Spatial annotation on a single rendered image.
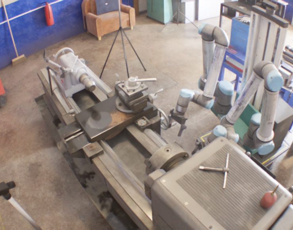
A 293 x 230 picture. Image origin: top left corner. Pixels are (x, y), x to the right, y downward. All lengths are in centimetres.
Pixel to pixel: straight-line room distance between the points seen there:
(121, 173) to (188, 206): 82
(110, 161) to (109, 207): 47
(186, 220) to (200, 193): 14
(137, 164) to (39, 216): 133
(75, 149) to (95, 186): 48
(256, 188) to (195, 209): 31
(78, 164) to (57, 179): 56
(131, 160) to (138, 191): 39
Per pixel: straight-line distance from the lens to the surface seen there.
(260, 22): 203
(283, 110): 251
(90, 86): 209
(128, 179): 177
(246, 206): 113
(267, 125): 181
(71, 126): 214
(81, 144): 198
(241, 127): 234
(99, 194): 224
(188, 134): 318
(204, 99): 206
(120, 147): 211
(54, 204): 279
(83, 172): 241
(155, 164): 141
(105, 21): 533
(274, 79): 155
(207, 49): 208
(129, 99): 193
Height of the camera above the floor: 230
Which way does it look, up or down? 43 degrees down
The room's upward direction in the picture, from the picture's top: 3 degrees counter-clockwise
